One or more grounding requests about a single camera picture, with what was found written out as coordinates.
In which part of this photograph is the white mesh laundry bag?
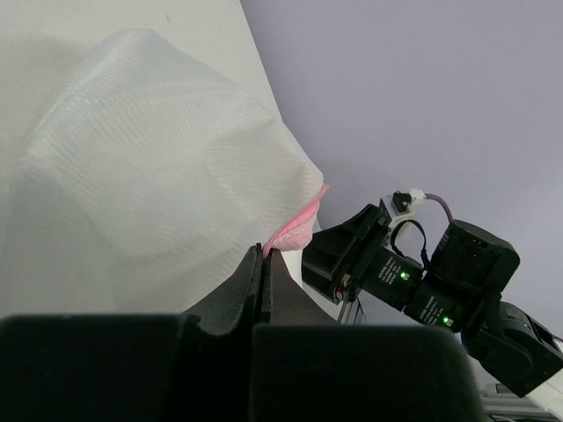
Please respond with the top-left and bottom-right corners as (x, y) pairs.
(1, 29), (326, 315)

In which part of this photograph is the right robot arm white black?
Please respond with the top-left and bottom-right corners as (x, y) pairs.
(302, 204), (562, 417)

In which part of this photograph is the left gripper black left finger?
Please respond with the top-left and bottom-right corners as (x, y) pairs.
(1, 245), (262, 421)

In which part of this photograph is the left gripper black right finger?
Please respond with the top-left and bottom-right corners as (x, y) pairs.
(250, 251), (487, 421)

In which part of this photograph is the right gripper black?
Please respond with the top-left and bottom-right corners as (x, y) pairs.
(302, 204), (521, 321)

